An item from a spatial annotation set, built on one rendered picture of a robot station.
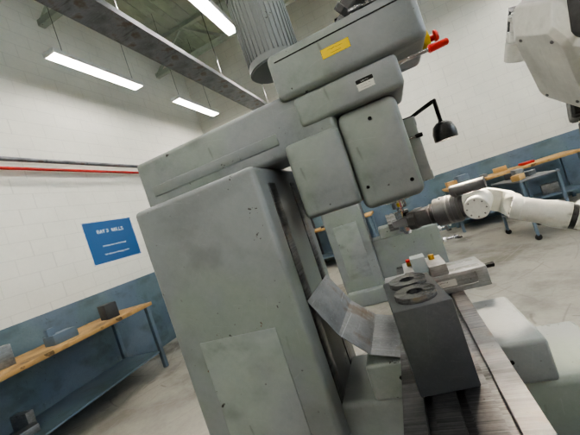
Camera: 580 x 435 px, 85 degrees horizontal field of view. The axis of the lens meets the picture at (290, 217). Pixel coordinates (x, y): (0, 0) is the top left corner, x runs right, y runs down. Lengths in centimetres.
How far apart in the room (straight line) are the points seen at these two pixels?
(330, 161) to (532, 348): 76
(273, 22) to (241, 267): 82
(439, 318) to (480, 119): 731
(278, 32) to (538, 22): 73
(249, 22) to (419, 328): 106
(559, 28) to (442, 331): 62
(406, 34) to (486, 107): 694
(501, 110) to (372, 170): 707
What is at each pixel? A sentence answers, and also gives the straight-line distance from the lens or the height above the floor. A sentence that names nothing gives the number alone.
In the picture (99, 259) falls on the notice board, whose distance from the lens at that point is 548.
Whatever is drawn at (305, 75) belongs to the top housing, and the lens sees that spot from 110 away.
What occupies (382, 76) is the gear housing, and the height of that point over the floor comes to 168.
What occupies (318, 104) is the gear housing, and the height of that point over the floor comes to 168.
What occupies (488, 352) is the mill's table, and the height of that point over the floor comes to 93.
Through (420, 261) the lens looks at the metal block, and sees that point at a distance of 130.
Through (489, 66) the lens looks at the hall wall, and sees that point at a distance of 818.
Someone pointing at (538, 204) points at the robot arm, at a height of 119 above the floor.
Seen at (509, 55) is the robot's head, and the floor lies 159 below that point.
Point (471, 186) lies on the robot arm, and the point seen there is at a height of 129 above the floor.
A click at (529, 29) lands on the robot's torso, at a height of 158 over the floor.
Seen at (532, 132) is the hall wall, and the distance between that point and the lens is 813.
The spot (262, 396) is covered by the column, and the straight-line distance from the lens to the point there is 121.
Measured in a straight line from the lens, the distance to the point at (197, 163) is 124.
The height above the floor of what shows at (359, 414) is 69.
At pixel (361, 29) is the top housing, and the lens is 111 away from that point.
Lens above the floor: 137
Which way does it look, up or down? level
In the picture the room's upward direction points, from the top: 19 degrees counter-clockwise
